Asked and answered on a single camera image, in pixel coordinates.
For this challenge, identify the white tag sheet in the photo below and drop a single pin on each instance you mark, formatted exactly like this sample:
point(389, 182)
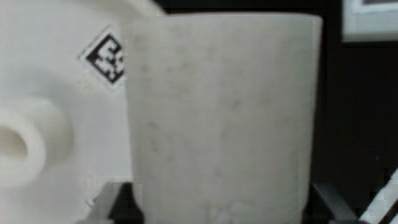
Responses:
point(371, 20)

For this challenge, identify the white right fence rail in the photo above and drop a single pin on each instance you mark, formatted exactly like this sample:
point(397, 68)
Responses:
point(385, 200)

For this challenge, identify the white cylindrical table leg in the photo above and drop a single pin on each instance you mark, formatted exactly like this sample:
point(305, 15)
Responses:
point(222, 92)

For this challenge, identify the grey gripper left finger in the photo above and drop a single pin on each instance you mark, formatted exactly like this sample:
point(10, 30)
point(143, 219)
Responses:
point(115, 209)

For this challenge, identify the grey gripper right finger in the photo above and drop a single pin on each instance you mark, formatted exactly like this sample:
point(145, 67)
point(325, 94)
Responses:
point(330, 210)

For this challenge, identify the white round table top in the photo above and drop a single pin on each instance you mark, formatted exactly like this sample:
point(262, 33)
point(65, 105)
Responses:
point(65, 145)

